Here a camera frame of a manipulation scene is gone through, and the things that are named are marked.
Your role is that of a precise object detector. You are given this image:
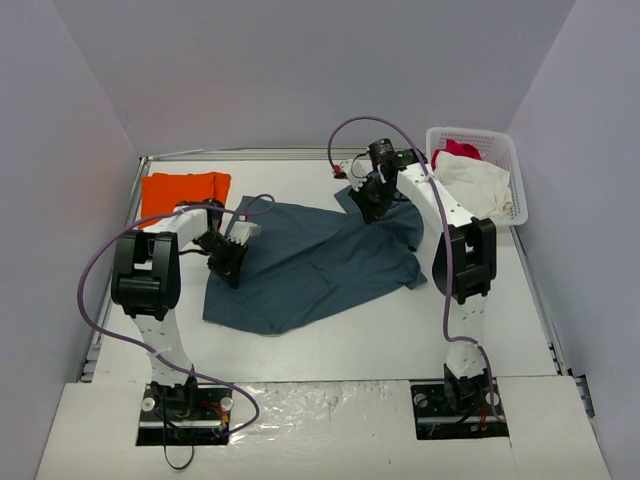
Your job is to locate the blue-grey t-shirt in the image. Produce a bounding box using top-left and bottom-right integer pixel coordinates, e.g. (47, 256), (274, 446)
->
(202, 190), (427, 335)

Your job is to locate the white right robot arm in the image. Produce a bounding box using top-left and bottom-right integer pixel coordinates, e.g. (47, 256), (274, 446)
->
(344, 138), (497, 413)

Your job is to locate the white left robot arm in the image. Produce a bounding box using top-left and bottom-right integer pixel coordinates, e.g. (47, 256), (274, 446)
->
(111, 200), (260, 418)

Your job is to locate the folded orange t-shirt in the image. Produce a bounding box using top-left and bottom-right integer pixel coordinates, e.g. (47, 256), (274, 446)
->
(141, 172), (232, 218)

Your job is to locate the red t-shirt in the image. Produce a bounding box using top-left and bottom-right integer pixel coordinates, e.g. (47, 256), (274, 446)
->
(432, 138), (482, 164)

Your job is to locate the cream white t-shirt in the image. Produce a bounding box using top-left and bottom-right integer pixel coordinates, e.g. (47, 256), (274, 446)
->
(434, 153), (513, 220)

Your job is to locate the white plastic laundry basket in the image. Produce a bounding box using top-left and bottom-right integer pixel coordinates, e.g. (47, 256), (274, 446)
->
(425, 127), (528, 226)

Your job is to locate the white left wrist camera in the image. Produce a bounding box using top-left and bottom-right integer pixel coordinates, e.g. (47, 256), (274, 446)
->
(227, 220), (261, 246)

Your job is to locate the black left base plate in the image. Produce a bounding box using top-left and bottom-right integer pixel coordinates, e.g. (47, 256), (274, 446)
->
(136, 384), (234, 447)

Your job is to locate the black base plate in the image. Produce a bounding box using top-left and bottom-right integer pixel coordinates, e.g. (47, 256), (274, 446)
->
(136, 384), (234, 447)
(410, 380), (509, 441)

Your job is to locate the thin black cable loop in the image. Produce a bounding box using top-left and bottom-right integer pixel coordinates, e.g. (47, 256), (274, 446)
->
(162, 429), (195, 471)

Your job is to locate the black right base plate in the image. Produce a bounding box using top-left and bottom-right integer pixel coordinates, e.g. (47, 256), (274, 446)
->
(410, 380), (509, 441)

